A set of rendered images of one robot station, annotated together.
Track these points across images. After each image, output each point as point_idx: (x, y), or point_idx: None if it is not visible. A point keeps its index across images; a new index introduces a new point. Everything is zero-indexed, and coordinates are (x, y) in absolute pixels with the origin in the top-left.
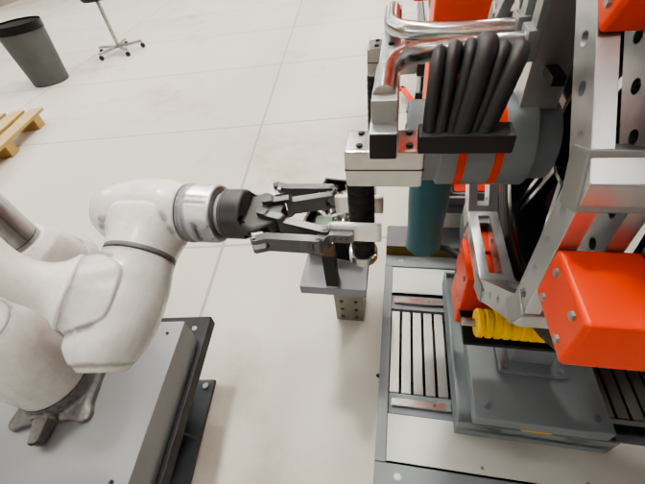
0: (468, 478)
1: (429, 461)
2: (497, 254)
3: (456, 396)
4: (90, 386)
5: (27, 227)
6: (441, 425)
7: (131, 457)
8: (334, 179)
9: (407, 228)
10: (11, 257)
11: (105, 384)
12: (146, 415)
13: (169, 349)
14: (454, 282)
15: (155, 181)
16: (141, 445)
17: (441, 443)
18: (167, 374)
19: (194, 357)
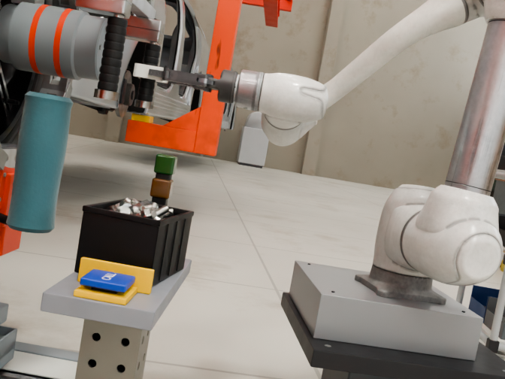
0: (16, 348)
1: (48, 358)
2: (7, 147)
3: (6, 336)
4: (369, 277)
5: (452, 173)
6: (20, 368)
7: (303, 266)
8: (145, 217)
9: (56, 199)
10: (324, 84)
11: (363, 286)
12: (309, 272)
13: (321, 286)
14: (8, 231)
15: (282, 73)
16: (300, 267)
17: (28, 362)
18: (309, 281)
19: (308, 331)
